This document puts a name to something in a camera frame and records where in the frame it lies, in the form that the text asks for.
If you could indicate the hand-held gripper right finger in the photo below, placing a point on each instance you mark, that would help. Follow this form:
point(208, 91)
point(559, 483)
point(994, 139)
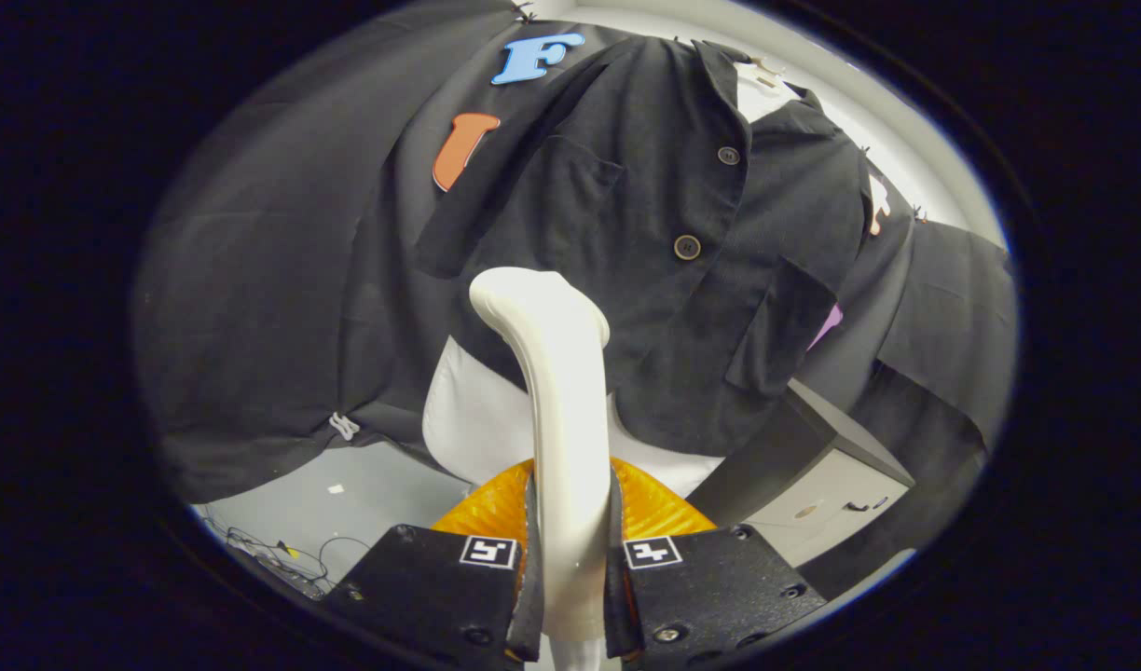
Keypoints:
point(710, 587)

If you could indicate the grey cabinet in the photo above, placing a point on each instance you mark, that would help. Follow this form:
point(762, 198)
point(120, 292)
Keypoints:
point(841, 475)

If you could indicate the black suit jacket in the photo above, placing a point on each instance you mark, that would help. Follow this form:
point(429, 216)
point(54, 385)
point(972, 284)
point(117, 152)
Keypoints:
point(645, 308)

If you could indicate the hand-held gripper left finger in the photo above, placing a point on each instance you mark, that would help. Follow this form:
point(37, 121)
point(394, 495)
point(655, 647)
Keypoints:
point(431, 596)

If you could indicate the white clothes hanger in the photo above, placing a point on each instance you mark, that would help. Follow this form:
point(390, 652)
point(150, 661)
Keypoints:
point(764, 73)

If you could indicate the white garment steamer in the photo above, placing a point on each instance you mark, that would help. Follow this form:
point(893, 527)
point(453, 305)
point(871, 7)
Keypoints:
point(566, 419)

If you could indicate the white plastic clip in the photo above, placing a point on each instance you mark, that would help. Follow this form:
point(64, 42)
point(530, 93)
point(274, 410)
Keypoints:
point(344, 427)

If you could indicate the black backdrop cloth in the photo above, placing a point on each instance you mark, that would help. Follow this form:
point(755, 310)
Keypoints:
point(272, 280)

